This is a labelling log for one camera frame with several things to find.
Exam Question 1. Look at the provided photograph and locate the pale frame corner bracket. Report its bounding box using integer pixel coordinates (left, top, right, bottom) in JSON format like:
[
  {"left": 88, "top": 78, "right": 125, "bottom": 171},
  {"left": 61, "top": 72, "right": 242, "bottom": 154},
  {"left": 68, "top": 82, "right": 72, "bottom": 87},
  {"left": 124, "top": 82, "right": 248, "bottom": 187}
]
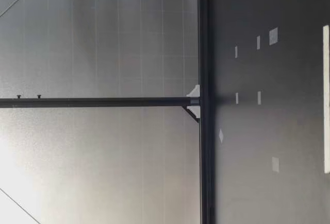
[
  {"left": 186, "top": 84, "right": 201, "bottom": 98},
  {"left": 186, "top": 105, "right": 201, "bottom": 123}
]

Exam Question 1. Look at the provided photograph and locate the black frame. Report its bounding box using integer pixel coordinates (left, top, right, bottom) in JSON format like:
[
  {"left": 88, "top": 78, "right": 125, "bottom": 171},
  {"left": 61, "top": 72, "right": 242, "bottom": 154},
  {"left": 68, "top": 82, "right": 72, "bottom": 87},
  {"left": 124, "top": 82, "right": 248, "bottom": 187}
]
[{"left": 0, "top": 0, "right": 217, "bottom": 224}]

